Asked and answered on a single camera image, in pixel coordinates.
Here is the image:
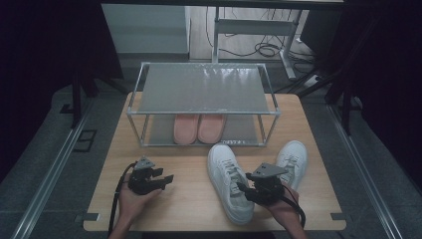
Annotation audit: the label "person's left hand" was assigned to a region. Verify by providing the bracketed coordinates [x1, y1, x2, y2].
[118, 183, 161, 222]

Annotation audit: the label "person's right hand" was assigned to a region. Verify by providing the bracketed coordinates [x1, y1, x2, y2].
[265, 183, 300, 221]

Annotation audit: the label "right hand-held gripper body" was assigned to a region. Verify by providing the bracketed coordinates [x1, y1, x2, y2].
[247, 162, 289, 206]

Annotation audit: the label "black metal stand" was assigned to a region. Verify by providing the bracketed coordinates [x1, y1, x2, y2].
[275, 16, 376, 135]
[59, 66, 127, 128]

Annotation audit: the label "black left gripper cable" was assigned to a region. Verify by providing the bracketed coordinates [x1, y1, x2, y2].
[107, 161, 137, 237]

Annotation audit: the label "white cabinet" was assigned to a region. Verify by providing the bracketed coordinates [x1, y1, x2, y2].
[102, 3, 192, 56]

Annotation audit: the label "metal floor rail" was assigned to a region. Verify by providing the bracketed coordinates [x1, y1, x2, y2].
[326, 104, 404, 239]
[11, 99, 94, 239]

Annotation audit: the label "white desk frame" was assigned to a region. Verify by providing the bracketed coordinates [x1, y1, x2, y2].
[212, 6, 298, 81]

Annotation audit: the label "pink slipper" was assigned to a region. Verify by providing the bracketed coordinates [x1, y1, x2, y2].
[172, 114, 201, 145]
[197, 114, 228, 144]

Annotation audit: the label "black floor cables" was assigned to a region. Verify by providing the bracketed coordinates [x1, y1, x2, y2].
[205, 6, 317, 64]

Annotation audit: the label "white power strip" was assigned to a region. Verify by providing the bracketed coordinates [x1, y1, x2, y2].
[303, 74, 322, 88]

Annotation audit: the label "silver two-tier shoe rack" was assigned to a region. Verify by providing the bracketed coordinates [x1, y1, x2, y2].
[125, 62, 282, 147]

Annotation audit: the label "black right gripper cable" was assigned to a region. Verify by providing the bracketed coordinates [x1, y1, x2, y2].
[282, 185, 307, 228]

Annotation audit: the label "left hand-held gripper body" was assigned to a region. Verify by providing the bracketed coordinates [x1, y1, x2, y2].
[127, 155, 160, 196]

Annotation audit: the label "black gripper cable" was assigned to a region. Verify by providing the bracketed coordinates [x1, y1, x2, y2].
[282, 185, 307, 228]
[107, 161, 137, 237]

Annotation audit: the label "white sneaker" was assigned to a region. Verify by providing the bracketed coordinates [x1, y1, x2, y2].
[207, 142, 256, 226]
[275, 139, 309, 192]

